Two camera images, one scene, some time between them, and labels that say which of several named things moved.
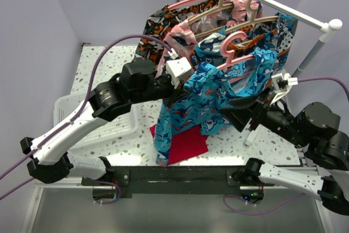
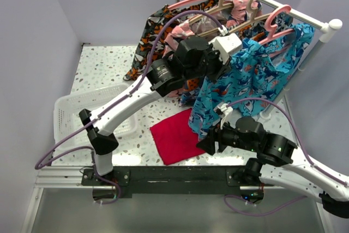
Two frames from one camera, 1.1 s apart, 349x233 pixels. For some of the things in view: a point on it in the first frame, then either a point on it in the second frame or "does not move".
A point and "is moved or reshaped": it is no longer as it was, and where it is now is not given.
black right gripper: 237,116 to 208,145
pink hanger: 228,52 is moved or reshaped
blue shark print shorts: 204,93 is moved or reshaped
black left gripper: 176,94 to 221,66
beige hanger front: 252,7 does not move
